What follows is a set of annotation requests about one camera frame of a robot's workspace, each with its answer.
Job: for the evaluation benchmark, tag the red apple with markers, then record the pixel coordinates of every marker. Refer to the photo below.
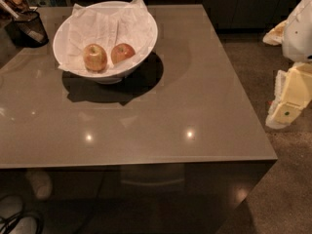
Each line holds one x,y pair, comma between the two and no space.
122,52

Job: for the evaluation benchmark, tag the black mesh pen holder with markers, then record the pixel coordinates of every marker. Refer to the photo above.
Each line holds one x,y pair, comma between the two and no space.
27,30

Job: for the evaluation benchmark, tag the left red-yellow apple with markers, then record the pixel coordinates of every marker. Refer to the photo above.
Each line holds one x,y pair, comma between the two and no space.
95,57

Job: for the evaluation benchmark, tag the white paper liner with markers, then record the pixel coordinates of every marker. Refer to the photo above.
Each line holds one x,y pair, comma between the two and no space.
104,26

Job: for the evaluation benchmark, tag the white shoe under table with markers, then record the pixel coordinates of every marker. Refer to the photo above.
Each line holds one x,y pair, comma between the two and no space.
41,183

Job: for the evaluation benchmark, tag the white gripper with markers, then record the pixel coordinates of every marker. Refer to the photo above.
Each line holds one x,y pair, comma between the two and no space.
298,38

